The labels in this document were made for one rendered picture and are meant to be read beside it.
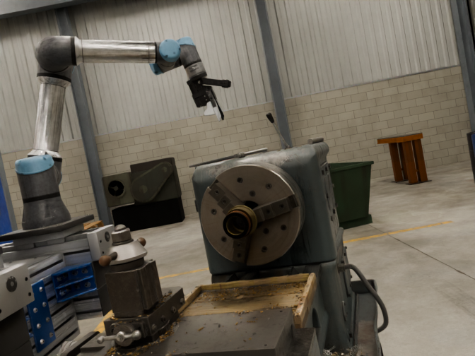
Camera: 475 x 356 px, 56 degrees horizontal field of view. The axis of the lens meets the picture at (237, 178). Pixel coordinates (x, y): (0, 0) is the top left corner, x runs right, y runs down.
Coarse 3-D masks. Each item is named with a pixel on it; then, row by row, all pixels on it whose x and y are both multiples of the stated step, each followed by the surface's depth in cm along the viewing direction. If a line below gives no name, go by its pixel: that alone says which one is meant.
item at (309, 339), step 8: (296, 328) 84; (304, 328) 83; (312, 328) 83; (296, 336) 81; (304, 336) 80; (312, 336) 80; (296, 344) 78; (304, 344) 77; (312, 344) 78; (288, 352) 75; (296, 352) 74; (304, 352) 74; (312, 352) 77
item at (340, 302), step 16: (336, 240) 174; (240, 272) 155; (272, 272) 151; (288, 272) 149; (336, 272) 153; (320, 288) 147; (336, 288) 147; (336, 304) 146; (352, 304) 184; (336, 320) 147; (352, 320) 170; (336, 336) 147; (352, 336) 152; (336, 352) 148
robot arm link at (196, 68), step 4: (192, 64) 171; (196, 64) 171; (200, 64) 172; (188, 68) 172; (192, 68) 171; (196, 68) 172; (200, 68) 172; (204, 68) 174; (188, 72) 173; (192, 72) 172; (196, 72) 172; (200, 72) 172; (188, 76) 174; (192, 76) 173
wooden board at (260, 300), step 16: (208, 288) 132; (224, 288) 131; (240, 288) 129; (256, 288) 126; (272, 288) 124; (288, 288) 121; (304, 288) 118; (192, 304) 123; (208, 304) 120; (224, 304) 118; (240, 304) 115; (256, 304) 113; (272, 304) 111; (288, 304) 109; (304, 304) 102; (304, 320) 100
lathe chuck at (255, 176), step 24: (240, 168) 134; (264, 168) 132; (240, 192) 135; (264, 192) 133; (288, 192) 131; (216, 216) 138; (288, 216) 132; (216, 240) 139; (264, 240) 135; (288, 240) 133
